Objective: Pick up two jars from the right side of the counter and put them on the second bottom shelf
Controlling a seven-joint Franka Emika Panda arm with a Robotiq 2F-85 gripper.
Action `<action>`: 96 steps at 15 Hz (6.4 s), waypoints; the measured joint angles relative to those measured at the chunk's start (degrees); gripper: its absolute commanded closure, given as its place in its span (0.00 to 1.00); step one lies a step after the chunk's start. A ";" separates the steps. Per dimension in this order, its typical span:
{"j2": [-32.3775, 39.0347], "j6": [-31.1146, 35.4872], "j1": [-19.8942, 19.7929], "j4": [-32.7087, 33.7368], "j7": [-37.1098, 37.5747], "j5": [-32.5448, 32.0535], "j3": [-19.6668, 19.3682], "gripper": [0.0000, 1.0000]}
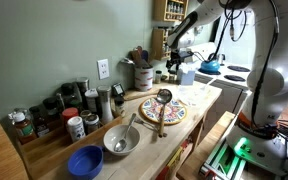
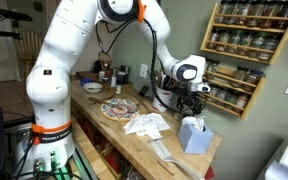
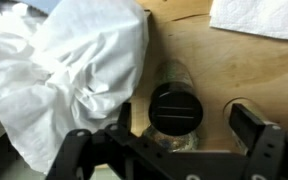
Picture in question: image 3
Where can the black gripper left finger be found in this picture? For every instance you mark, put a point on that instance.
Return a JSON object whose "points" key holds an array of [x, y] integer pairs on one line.
{"points": [[94, 153]]}

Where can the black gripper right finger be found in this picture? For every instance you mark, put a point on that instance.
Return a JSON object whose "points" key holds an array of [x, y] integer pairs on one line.
{"points": [[260, 146]]}

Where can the green herb jar black lid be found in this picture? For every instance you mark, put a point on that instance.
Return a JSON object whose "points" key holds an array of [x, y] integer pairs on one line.
{"points": [[175, 113]]}

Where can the white facial tissue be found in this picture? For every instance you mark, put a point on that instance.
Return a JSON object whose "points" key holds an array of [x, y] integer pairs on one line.
{"points": [[67, 66]]}

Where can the crumpled white paper towel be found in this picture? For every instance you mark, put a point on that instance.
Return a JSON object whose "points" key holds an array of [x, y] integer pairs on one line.
{"points": [[257, 16]]}

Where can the blue tissue box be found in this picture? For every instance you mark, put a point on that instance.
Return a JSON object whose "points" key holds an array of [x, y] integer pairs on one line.
{"points": [[42, 4]]}

